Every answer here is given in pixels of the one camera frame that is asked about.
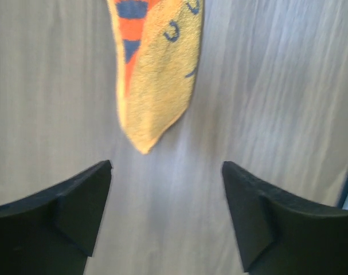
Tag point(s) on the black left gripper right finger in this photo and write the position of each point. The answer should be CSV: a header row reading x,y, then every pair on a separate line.
x,y
278,232

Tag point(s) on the orange towel with blue spots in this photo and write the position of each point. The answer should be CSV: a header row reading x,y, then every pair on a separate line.
x,y
157,54

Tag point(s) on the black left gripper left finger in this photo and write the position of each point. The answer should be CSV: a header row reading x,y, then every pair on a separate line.
x,y
54,231

